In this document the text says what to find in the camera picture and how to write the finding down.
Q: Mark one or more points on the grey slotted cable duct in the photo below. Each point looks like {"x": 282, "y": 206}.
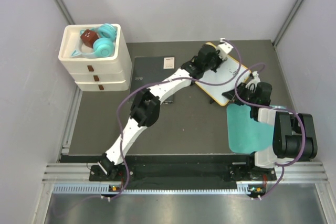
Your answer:
{"x": 106, "y": 189}

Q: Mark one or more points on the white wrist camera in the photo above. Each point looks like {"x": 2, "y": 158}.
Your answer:
{"x": 224, "y": 48}
{"x": 254, "y": 80}

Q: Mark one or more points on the aluminium frame rail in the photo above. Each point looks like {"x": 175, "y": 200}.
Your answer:
{"x": 66, "y": 173}

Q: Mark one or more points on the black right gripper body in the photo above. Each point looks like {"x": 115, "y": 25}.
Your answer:
{"x": 246, "y": 93}

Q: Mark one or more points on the teal cat ear headphones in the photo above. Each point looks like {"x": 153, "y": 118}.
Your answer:
{"x": 102, "y": 48}

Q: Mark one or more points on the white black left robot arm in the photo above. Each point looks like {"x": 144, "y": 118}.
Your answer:
{"x": 145, "y": 109}

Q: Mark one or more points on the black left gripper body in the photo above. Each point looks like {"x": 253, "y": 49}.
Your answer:
{"x": 215, "y": 61}

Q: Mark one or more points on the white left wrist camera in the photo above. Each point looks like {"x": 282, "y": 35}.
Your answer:
{"x": 224, "y": 48}

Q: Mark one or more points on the teal cutting mat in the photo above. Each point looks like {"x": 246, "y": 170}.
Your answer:
{"x": 245, "y": 135}

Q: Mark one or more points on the brown cube toy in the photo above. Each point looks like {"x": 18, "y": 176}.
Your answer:
{"x": 89, "y": 37}

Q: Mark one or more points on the white three drawer box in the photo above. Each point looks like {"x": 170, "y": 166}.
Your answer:
{"x": 100, "y": 74}

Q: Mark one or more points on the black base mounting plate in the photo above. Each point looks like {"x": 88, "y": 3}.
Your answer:
{"x": 158, "y": 173}

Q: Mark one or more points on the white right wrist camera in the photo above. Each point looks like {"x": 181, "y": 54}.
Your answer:
{"x": 254, "y": 80}

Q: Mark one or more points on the yellow framed whiteboard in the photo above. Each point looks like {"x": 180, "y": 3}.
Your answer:
{"x": 227, "y": 72}

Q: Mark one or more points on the dark grey notebook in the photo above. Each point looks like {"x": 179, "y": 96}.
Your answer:
{"x": 150, "y": 70}

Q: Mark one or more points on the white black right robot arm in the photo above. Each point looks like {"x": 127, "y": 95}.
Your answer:
{"x": 294, "y": 135}

